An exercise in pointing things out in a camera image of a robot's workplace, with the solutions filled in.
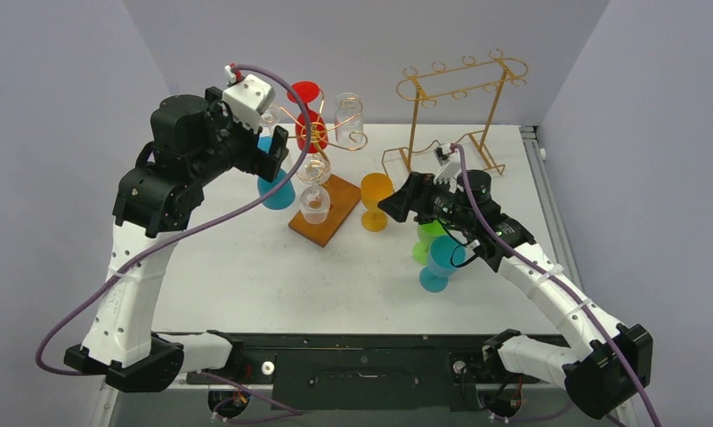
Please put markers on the gold rectangular wire glass rack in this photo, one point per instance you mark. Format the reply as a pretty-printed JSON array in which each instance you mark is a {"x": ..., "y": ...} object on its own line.
[{"x": 466, "y": 91}]

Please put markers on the clear champagne flute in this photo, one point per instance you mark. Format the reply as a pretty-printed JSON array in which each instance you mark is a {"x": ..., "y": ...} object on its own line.
[{"x": 269, "y": 119}]

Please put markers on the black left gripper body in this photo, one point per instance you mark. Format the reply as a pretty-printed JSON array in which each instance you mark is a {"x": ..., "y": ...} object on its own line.
[{"x": 241, "y": 151}]

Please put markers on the patterned clear glass goblet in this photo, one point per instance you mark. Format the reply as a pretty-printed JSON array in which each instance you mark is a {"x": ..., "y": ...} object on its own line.
[{"x": 349, "y": 121}]

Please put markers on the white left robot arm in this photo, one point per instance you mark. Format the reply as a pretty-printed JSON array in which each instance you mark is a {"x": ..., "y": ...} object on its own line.
[{"x": 195, "y": 140}]

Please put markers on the gold spiral rack wooden base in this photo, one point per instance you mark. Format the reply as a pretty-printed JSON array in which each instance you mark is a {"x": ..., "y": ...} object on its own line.
[{"x": 344, "y": 194}]

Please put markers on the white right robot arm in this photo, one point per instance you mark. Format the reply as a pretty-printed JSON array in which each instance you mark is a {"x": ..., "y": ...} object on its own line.
[{"x": 604, "y": 363}]

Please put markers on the green plastic goblet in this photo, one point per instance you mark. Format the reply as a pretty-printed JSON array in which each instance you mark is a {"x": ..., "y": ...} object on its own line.
[{"x": 426, "y": 234}]

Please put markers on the small clear wine glass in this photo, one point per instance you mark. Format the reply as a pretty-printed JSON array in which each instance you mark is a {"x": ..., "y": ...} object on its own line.
[{"x": 314, "y": 200}]

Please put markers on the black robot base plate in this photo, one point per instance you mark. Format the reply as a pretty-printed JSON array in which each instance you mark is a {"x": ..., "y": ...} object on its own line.
[{"x": 365, "y": 371}]

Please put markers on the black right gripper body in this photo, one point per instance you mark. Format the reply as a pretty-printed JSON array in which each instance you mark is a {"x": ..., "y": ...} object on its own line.
[{"x": 420, "y": 196}]

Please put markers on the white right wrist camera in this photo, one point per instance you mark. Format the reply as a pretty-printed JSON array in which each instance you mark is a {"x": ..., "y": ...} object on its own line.
[{"x": 449, "y": 161}]

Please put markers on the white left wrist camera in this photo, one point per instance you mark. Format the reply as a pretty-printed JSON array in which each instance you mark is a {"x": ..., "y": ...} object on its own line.
[{"x": 248, "y": 97}]

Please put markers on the blue plastic goblet front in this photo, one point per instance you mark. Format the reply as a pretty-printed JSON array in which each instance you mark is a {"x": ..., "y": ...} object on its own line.
[{"x": 443, "y": 260}]

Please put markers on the orange plastic goblet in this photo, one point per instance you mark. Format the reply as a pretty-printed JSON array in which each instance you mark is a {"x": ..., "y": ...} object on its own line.
[{"x": 374, "y": 188}]

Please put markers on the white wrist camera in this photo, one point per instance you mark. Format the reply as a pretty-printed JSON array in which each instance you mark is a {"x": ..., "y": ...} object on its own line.
[
  {"x": 248, "y": 97},
  {"x": 449, "y": 161}
]

